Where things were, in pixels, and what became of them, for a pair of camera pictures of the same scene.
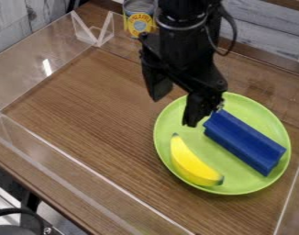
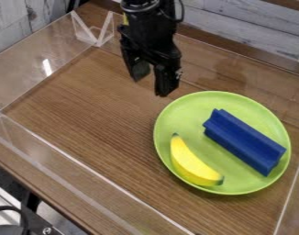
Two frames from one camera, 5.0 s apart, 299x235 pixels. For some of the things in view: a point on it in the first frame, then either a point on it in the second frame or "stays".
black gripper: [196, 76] -> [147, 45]
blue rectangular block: [243, 143] stays
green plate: [256, 112] stays
